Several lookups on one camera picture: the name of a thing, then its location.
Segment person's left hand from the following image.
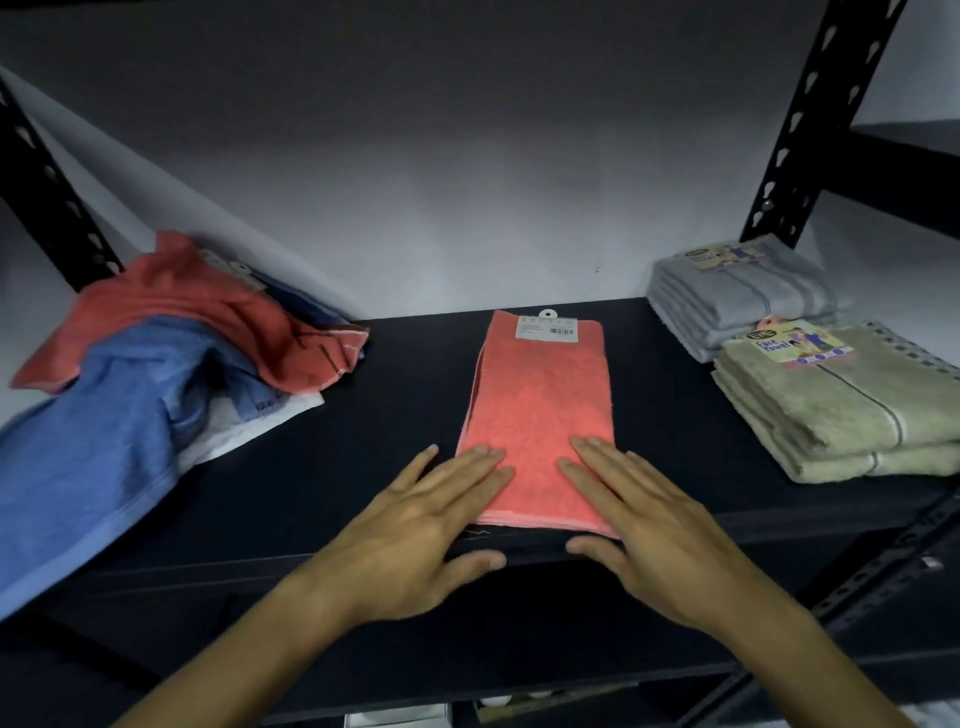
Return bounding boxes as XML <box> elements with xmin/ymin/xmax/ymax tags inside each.
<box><xmin>298</xmin><ymin>444</ymin><xmax>516</xmax><ymax>629</ymax></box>

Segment person's right hand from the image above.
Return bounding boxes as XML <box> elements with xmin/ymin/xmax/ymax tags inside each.
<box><xmin>557</xmin><ymin>438</ymin><xmax>783</xmax><ymax>640</ymax></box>

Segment coral towel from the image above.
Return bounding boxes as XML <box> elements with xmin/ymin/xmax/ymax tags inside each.
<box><xmin>455</xmin><ymin>309</ymin><xmax>622</xmax><ymax>540</ymax></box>
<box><xmin>10</xmin><ymin>231</ymin><xmax>370</xmax><ymax>396</ymax></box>

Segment person's right forearm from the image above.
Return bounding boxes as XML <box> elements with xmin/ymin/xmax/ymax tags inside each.
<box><xmin>708</xmin><ymin>589</ymin><xmax>921</xmax><ymax>728</ymax></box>

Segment person's left forearm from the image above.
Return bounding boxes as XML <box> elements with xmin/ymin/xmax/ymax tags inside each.
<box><xmin>112</xmin><ymin>574</ymin><xmax>366</xmax><ymax>728</ymax></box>

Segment black metal shelf beam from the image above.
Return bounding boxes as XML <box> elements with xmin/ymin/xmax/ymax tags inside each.
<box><xmin>90</xmin><ymin>480</ymin><xmax>960</xmax><ymax>601</ymax></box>

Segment white box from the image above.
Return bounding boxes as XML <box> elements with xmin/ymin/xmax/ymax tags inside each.
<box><xmin>366</xmin><ymin>703</ymin><xmax>453</xmax><ymax>728</ymax></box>

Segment white hang tag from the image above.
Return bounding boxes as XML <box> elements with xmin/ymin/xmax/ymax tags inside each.
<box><xmin>515</xmin><ymin>308</ymin><xmax>579</xmax><ymax>342</ymax></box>

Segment crumpled white towel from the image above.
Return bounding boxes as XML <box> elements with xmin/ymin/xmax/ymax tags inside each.
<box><xmin>177</xmin><ymin>390</ymin><xmax>327</xmax><ymax>475</ymax></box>

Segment colourful paper towel label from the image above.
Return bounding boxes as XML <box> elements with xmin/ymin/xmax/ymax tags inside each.
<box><xmin>744</xmin><ymin>318</ymin><xmax>858</xmax><ymax>370</ymax></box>

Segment folded grey towel stack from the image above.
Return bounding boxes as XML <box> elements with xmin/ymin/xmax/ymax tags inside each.
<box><xmin>646</xmin><ymin>234</ymin><xmax>856</xmax><ymax>365</ymax></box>

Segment folded beige towel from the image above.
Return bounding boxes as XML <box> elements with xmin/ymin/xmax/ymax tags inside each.
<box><xmin>711</xmin><ymin>322</ymin><xmax>960</xmax><ymax>460</ymax></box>
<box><xmin>731</xmin><ymin>408</ymin><xmax>960</xmax><ymax>486</ymax></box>

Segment pale paper towel label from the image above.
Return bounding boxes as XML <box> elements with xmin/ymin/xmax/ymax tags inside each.
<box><xmin>681</xmin><ymin>240</ymin><xmax>768</xmax><ymax>273</ymax></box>

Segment black perforated rack upright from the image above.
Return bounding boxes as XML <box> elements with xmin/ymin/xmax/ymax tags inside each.
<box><xmin>738</xmin><ymin>0</ymin><xmax>910</xmax><ymax>244</ymax></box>
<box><xmin>0</xmin><ymin>75</ymin><xmax>126</xmax><ymax>295</ymax></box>
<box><xmin>808</xmin><ymin>491</ymin><xmax>960</xmax><ymax>639</ymax></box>

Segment crumpled coral towel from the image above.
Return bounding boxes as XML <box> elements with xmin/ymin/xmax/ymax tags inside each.
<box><xmin>10</xmin><ymin>231</ymin><xmax>370</xmax><ymax>396</ymax></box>

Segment crumpled blue towel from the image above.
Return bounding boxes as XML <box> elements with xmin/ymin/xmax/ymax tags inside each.
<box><xmin>0</xmin><ymin>315</ymin><xmax>280</xmax><ymax>622</ymax></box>

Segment black neighbouring rack shelf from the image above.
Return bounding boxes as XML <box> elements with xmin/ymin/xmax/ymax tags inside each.
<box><xmin>821</xmin><ymin>118</ymin><xmax>960</xmax><ymax>243</ymax></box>

